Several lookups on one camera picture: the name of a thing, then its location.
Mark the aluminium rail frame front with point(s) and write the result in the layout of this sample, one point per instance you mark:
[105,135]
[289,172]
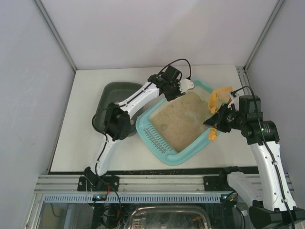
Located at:
[131,184]

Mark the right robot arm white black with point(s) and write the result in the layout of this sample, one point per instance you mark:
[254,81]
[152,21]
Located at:
[274,207]

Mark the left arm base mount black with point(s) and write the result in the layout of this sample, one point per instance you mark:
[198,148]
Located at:
[98,182]

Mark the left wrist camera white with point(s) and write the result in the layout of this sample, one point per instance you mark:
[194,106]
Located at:
[185,85]

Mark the blue slotted cable duct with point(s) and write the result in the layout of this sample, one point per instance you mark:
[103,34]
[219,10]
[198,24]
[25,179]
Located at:
[134,198]

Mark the metal basket below table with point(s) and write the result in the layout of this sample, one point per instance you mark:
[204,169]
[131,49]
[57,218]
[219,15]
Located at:
[169,217]

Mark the aluminium right side rail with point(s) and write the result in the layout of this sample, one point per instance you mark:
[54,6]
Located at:
[244,79]

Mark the orange litter scoop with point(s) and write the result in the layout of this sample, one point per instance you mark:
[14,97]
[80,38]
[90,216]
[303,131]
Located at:
[218,97]

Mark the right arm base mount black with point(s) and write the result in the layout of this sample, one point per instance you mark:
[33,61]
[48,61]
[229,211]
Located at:
[221,182]

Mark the teal litter box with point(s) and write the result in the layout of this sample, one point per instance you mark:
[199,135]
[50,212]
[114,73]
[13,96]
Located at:
[174,131]

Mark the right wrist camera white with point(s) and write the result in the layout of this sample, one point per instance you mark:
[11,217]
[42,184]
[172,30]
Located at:
[234,100]

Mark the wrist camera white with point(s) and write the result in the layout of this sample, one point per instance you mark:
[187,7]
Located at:
[234,100]
[185,85]

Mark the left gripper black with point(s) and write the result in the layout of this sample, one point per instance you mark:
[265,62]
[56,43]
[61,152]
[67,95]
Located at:
[173,91]

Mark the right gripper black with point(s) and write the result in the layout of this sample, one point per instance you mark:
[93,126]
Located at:
[220,120]

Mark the grey plastic bin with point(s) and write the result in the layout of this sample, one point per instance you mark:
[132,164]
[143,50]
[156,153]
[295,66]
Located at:
[113,92]

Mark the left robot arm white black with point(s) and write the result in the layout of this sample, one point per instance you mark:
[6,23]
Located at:
[117,121]

